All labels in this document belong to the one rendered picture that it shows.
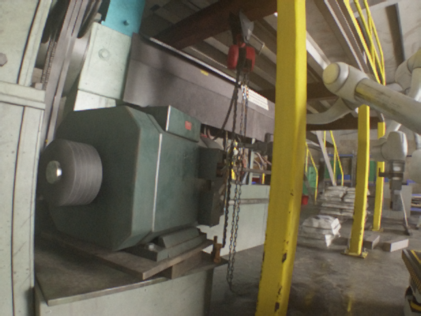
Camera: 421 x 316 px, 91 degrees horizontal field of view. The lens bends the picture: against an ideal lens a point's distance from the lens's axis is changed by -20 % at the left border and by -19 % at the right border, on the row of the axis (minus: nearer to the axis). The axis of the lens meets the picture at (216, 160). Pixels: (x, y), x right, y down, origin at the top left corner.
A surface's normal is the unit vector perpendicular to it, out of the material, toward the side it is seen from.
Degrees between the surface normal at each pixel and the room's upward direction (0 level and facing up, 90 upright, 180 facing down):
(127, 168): 90
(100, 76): 90
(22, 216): 90
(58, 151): 90
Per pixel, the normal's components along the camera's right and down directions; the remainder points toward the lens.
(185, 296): 0.74, 0.02
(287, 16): -0.67, -0.11
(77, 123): -0.38, -0.09
